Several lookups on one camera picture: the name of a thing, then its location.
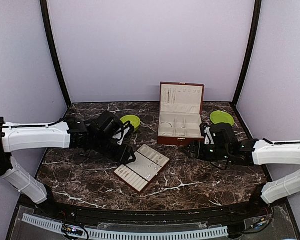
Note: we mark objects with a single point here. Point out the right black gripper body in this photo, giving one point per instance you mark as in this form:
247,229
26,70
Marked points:
204,155

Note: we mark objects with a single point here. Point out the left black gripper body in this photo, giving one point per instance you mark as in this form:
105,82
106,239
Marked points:
121,158

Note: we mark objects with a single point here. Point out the red jewelry tray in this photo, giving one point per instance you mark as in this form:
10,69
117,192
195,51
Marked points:
139,174

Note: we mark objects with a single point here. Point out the red jewelry box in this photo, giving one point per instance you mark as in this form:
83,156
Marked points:
182,105

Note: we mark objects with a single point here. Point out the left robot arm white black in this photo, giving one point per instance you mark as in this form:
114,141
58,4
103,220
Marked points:
62,134

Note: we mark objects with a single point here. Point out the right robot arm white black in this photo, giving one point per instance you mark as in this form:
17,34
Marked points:
258,152

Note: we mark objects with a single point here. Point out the green bowl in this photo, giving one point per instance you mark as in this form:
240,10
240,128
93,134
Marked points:
131,120

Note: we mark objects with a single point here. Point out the green plate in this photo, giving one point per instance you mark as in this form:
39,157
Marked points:
221,117

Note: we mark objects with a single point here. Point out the small circuit board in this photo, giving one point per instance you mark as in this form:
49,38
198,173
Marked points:
71,230

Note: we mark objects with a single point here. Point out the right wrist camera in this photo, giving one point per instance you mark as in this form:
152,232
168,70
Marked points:
220,135

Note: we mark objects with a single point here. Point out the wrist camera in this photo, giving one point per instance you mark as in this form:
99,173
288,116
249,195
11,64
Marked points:
220,135
113,128

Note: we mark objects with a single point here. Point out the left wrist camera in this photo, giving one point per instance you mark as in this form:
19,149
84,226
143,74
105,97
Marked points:
113,128

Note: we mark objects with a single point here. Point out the white slotted cable duct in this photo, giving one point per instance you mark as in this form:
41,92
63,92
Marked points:
125,232

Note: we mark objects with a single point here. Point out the right black frame post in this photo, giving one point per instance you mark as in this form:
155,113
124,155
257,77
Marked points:
249,51

